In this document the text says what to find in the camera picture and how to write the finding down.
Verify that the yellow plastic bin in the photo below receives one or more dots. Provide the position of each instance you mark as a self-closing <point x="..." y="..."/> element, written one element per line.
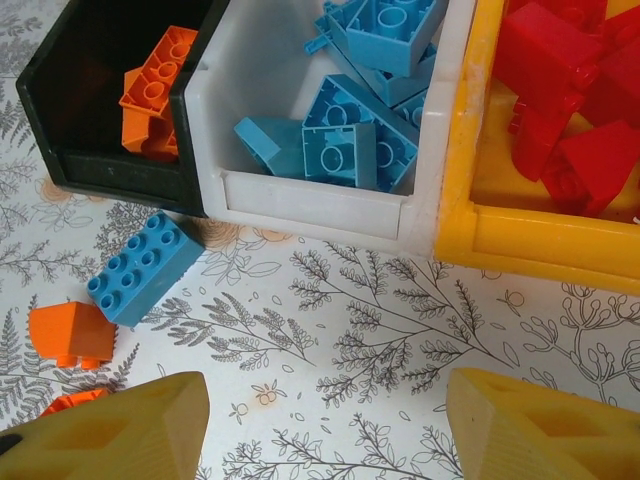
<point x="525" y="240"/>

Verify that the small orange lego brick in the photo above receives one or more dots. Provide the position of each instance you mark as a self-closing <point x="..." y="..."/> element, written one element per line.
<point x="147" y="135"/>
<point x="75" y="400"/>
<point x="70" y="332"/>

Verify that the small blue lego brick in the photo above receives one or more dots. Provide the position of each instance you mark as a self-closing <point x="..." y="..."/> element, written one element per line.
<point x="390" y="30"/>
<point x="395" y="150"/>
<point x="340" y="155"/>

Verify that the red lego brick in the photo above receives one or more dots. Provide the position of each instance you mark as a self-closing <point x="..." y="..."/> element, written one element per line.
<point x="545" y="45"/>
<point x="595" y="165"/>
<point x="620" y="85"/>
<point x="625" y="20"/>
<point x="537" y="135"/>

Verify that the orange two-by-four lego brick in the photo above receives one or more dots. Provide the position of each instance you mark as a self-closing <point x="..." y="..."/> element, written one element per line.
<point x="160" y="70"/>

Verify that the white plastic bin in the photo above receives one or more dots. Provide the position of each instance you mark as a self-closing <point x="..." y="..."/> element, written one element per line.
<point x="310" y="205"/>

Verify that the black plastic bin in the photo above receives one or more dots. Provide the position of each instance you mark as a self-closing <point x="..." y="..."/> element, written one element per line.
<point x="125" y="175"/>

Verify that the blue two-by-four lego brick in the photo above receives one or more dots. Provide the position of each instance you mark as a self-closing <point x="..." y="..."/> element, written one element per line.
<point x="145" y="270"/>

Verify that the blue sloped lego brick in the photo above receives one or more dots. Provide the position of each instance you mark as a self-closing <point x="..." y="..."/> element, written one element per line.
<point x="265" y="145"/>

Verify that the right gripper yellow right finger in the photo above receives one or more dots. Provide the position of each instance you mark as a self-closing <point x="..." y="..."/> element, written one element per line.
<point x="550" y="440"/>

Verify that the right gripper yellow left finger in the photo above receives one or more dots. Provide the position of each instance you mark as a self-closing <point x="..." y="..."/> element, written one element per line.
<point x="125" y="440"/>

